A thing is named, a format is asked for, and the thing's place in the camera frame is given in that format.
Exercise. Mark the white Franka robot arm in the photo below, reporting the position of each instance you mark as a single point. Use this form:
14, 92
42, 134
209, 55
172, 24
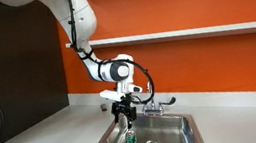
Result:
81, 14

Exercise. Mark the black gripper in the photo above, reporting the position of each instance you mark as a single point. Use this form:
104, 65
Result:
123, 107

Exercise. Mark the green drink can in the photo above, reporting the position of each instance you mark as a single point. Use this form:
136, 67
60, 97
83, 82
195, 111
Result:
131, 140

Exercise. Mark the stainless steel sink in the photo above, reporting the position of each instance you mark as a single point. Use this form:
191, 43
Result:
163, 133

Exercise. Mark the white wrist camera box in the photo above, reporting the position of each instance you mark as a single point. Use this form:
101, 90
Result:
112, 95

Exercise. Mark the dark wood cabinet panel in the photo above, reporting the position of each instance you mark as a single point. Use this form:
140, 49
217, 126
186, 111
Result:
34, 78

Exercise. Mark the chrome sink faucet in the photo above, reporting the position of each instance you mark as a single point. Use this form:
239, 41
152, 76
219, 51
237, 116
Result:
155, 108

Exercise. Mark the long white wall shelf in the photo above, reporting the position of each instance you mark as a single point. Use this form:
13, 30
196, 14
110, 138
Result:
180, 35

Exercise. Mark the white counter backsplash strip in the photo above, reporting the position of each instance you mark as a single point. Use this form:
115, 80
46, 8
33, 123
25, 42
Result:
222, 98

